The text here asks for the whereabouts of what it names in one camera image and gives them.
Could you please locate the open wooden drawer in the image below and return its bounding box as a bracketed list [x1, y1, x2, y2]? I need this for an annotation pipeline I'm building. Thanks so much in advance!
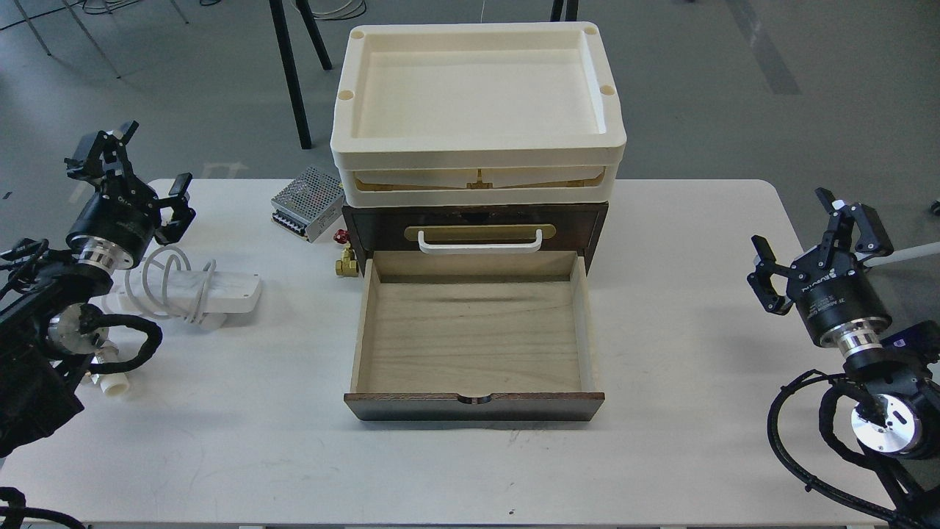
[344, 251, 605, 421]

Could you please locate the dark wooden cabinet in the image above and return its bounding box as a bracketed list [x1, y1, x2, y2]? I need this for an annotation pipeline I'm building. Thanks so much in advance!
[342, 202, 609, 265]

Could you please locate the white power strip with cable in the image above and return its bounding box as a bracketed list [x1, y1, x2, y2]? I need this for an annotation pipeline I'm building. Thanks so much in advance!
[98, 245, 262, 331]

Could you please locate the black table leg stand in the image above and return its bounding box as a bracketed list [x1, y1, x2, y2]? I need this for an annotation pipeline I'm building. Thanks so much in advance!
[269, 0, 333, 151]

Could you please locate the white cabinet handle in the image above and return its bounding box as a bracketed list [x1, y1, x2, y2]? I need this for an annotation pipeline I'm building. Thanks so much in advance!
[418, 228, 543, 255]

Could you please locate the silver valve white cap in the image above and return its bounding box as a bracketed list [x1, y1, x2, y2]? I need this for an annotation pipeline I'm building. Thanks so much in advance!
[81, 339, 131, 399]

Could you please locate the cream plastic tray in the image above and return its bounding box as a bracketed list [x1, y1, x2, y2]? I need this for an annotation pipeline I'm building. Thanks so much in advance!
[331, 21, 627, 208]

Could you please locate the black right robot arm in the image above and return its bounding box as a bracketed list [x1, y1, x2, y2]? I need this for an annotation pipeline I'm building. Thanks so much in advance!
[748, 188, 939, 528]

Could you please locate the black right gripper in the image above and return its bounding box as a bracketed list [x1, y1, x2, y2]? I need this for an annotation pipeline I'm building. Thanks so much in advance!
[748, 187, 895, 348]

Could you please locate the metal mesh power supply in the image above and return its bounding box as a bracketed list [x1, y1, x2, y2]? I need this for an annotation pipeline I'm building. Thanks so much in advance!
[271, 165, 345, 243]

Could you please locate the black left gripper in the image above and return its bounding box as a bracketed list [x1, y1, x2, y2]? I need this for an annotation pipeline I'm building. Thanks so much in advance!
[65, 121, 197, 270]

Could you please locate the brass valve red handle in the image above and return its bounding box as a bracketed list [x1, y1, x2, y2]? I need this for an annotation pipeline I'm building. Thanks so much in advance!
[333, 228, 360, 278]

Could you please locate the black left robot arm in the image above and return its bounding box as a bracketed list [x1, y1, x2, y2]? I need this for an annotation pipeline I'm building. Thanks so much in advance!
[1, 120, 195, 456]

